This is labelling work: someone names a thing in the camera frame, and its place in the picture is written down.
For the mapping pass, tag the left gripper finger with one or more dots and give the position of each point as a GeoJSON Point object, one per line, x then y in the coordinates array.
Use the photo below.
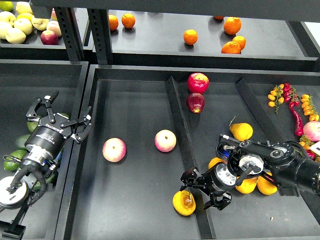
{"type": "Point", "coordinates": [77, 129]}
{"type": "Point", "coordinates": [46, 102]}

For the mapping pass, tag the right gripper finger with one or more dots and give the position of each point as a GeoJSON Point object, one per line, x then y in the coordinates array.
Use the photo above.
{"type": "Point", "coordinates": [192, 178]}
{"type": "Point", "coordinates": [219, 202]}

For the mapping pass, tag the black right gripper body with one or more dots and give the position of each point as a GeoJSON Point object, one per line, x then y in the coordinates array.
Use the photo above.
{"type": "Point", "coordinates": [219, 181]}

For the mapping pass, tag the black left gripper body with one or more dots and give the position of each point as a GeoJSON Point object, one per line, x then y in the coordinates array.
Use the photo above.
{"type": "Point", "coordinates": [49, 137]}

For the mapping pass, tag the yellow pear with stem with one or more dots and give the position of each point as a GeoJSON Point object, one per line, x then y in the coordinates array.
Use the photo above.
{"type": "Point", "coordinates": [184, 202]}

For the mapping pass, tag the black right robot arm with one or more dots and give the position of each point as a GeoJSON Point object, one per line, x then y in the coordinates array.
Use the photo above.
{"type": "Point", "coordinates": [285, 165]}

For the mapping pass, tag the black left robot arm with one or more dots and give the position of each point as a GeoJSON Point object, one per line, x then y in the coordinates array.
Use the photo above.
{"type": "Point", "coordinates": [21, 191]}

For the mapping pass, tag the yellow pear far left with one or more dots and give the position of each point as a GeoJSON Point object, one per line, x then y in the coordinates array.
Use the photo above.
{"type": "Point", "coordinates": [215, 161]}

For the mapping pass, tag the yellow pear lower pile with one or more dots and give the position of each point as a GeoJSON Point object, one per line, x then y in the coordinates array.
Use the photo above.
{"type": "Point", "coordinates": [247, 186]}

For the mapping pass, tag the green avocado pile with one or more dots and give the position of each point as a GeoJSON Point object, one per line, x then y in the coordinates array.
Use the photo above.
{"type": "Point", "coordinates": [22, 157]}

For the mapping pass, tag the yellow pear near divider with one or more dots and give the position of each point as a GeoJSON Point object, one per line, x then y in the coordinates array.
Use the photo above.
{"type": "Point", "coordinates": [241, 131]}

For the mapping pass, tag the pink apple left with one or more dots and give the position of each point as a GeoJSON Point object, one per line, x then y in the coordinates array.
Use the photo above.
{"type": "Point", "coordinates": [114, 150]}

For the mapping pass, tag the pink apple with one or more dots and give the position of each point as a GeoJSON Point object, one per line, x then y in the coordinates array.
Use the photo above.
{"type": "Point", "coordinates": [165, 140]}
{"type": "Point", "coordinates": [114, 150]}

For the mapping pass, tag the pink apple centre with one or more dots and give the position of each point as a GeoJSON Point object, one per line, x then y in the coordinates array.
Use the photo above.
{"type": "Point", "coordinates": [165, 140]}

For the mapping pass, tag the black centre tray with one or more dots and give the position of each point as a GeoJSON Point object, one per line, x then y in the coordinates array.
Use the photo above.
{"type": "Point", "coordinates": [132, 199]}

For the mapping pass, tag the dark red apple lower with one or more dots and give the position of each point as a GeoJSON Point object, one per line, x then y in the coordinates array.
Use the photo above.
{"type": "Point", "coordinates": [195, 102]}

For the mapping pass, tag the red apple on shelf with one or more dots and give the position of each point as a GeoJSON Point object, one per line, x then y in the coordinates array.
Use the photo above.
{"type": "Point", "coordinates": [49, 37]}

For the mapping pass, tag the pale yellow apple front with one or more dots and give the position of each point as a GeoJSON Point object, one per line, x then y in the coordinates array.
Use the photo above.
{"type": "Point", "coordinates": [15, 36]}

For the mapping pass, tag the cherry tomato cluster lower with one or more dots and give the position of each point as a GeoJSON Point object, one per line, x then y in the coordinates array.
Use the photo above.
{"type": "Point", "coordinates": [303, 147]}

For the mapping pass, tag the red chili pepper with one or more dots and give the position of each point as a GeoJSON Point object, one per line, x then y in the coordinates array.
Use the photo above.
{"type": "Point", "coordinates": [297, 119]}

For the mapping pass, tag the red apple upper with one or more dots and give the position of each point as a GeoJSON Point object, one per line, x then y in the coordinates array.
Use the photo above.
{"type": "Point", "coordinates": [197, 83]}

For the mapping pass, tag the pink apple right edge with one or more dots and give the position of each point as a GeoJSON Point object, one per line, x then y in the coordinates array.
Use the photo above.
{"type": "Point", "coordinates": [312, 131]}

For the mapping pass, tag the cherry tomato vine upper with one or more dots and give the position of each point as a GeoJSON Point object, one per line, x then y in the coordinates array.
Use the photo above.
{"type": "Point", "coordinates": [283, 93]}

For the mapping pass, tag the yellow cherry tomato vine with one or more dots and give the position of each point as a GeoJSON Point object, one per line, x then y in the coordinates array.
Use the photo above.
{"type": "Point", "coordinates": [309, 108]}

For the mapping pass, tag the black upper shelf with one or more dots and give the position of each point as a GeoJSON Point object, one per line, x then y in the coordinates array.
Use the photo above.
{"type": "Point", "coordinates": [157, 40]}

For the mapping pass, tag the orange on shelf left edge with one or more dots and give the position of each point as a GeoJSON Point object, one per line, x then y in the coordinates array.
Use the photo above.
{"type": "Point", "coordinates": [113, 22]}

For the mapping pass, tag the orange on shelf front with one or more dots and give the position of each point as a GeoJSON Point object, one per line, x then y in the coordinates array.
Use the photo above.
{"type": "Point", "coordinates": [231, 47]}

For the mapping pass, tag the orange on shelf right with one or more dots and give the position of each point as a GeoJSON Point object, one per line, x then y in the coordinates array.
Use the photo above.
{"type": "Point", "coordinates": [240, 40]}

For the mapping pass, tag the orange on shelf centre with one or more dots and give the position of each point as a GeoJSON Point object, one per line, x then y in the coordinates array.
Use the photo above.
{"type": "Point", "coordinates": [190, 37]}

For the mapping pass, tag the large orange on shelf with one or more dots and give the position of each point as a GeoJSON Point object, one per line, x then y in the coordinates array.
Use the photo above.
{"type": "Point", "coordinates": [232, 25]}

